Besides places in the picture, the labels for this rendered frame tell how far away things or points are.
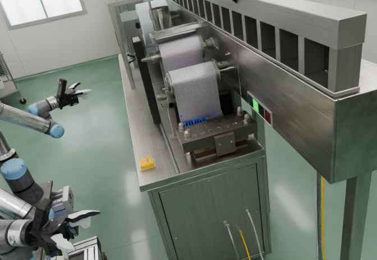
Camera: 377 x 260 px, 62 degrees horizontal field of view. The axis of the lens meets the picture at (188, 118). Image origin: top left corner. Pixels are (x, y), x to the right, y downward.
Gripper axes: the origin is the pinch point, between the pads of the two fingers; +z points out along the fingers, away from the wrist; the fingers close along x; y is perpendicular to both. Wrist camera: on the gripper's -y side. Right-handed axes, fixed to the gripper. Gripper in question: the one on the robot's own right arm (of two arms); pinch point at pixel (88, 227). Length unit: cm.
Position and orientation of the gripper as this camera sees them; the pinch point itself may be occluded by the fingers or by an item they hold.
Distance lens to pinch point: 97.8
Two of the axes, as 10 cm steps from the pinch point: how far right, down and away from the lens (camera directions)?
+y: 1.5, 9.2, 3.5
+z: 9.7, -0.7, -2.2
